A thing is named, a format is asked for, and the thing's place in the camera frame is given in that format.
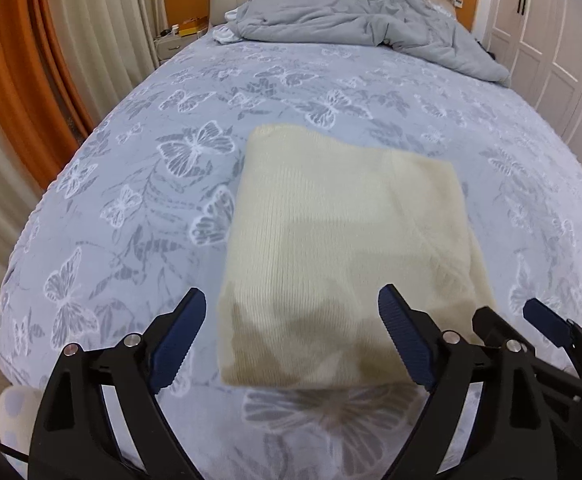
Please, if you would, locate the grey duvet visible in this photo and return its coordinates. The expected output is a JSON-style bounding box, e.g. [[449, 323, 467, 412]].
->
[[226, 0, 513, 87]]

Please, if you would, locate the white pleated curtain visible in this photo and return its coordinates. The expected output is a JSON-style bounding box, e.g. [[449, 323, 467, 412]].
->
[[0, 0, 168, 311]]

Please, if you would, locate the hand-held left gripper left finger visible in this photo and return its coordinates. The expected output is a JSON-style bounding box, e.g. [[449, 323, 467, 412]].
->
[[30, 287, 207, 480]]

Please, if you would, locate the cream knit sweater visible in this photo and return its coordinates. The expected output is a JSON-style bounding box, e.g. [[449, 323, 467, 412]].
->
[[218, 124, 497, 390]]

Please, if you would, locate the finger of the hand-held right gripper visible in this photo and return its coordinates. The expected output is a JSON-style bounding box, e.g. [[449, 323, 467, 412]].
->
[[522, 298, 582, 356], [472, 305, 509, 347]]

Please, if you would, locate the white nightstand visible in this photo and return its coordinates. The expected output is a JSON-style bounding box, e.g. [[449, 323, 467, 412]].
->
[[152, 26, 212, 70]]

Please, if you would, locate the orange curtain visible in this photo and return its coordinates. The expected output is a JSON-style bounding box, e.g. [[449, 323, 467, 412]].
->
[[0, 0, 96, 161]]

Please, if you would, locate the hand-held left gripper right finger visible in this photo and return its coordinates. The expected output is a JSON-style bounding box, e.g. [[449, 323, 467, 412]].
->
[[377, 284, 564, 480]]

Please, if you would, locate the bed with butterfly sheet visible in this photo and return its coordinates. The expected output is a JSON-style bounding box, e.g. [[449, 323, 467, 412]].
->
[[0, 37, 582, 480]]

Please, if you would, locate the black cable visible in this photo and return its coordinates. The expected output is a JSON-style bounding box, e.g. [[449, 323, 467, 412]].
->
[[0, 439, 34, 462]]

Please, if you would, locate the white panelled wardrobe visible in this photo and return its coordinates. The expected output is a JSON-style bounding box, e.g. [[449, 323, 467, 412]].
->
[[472, 0, 582, 181]]

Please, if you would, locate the white patterned pillow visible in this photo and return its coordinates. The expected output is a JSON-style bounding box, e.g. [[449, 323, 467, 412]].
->
[[213, 9, 246, 45]]

